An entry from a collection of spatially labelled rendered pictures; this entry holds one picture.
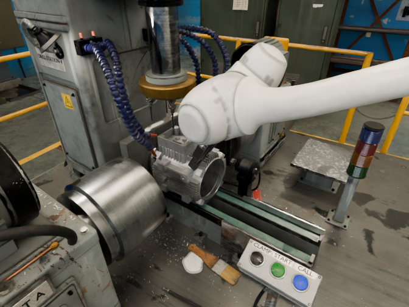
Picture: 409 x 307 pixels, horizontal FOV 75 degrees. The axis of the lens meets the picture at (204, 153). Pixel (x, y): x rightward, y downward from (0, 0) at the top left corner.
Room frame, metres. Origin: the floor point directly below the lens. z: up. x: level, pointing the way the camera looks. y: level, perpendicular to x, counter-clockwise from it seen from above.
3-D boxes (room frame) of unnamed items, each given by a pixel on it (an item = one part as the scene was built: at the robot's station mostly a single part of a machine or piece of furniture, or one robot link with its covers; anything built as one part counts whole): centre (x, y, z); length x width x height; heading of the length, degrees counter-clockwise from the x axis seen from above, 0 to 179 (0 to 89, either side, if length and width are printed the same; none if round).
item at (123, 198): (0.52, 0.29, 1.04); 0.37 x 0.25 x 0.25; 145
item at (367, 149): (0.75, -0.53, 1.14); 0.06 x 0.06 x 0.04
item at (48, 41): (0.76, 0.41, 1.46); 0.18 x 0.11 x 0.13; 55
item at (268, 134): (1.30, -0.26, 0.99); 0.35 x 0.31 x 0.37; 145
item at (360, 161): (0.75, -0.53, 1.10); 0.06 x 0.06 x 0.04
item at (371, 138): (0.75, -0.53, 1.19); 0.06 x 0.06 x 0.04
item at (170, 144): (0.81, 0.09, 1.11); 0.12 x 0.11 x 0.07; 55
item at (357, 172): (0.75, -0.53, 1.05); 0.06 x 0.06 x 0.04
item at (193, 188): (0.79, 0.05, 1.01); 0.20 x 0.19 x 0.19; 55
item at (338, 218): (0.75, -0.53, 1.01); 0.08 x 0.08 x 0.42; 55
